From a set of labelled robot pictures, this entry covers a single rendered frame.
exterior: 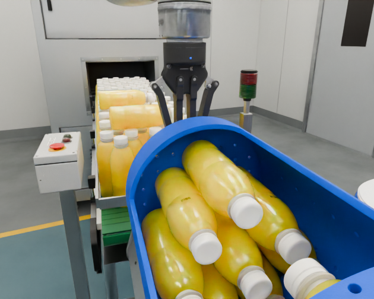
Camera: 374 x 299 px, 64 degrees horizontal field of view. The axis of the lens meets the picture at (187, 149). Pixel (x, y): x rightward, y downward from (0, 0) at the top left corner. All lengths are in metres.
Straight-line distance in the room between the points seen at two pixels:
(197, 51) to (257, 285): 0.36
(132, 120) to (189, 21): 0.47
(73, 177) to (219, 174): 0.48
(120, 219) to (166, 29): 0.54
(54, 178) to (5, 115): 4.12
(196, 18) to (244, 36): 5.23
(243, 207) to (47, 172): 0.56
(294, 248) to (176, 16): 0.38
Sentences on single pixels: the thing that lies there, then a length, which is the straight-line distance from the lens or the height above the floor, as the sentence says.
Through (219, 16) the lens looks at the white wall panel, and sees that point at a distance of 5.48.
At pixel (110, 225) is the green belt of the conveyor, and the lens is 0.85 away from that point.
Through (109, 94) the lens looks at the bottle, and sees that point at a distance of 1.20.
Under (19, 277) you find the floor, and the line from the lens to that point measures 2.24.
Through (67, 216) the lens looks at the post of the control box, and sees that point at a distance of 0.97.
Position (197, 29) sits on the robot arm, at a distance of 0.52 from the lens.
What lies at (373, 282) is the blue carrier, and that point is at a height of 1.23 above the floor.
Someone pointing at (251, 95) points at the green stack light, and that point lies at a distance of 1.14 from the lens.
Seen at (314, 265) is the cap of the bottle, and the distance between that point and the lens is 0.31.
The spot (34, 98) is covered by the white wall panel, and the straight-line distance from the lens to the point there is 4.85.
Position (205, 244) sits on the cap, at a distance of 0.40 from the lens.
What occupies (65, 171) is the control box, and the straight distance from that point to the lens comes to 0.82.
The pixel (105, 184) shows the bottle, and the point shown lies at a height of 0.95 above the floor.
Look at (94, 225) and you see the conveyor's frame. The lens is 0.87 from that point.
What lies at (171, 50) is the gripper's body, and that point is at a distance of 0.53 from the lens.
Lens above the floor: 1.37
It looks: 20 degrees down
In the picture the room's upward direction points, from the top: straight up
